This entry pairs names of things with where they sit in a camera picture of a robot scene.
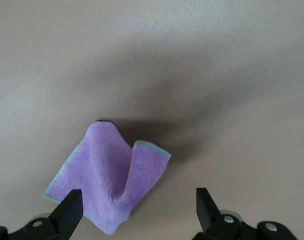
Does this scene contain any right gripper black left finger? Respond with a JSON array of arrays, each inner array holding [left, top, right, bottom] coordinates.
[[0, 189, 83, 240]]

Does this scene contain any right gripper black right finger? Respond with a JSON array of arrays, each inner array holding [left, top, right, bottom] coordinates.
[[195, 187, 299, 240]]

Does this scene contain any purple microfibre towel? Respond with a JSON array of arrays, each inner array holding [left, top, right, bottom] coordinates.
[[42, 119, 172, 237]]

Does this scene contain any brown table cover mat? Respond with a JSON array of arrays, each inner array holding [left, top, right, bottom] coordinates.
[[0, 0, 304, 240]]

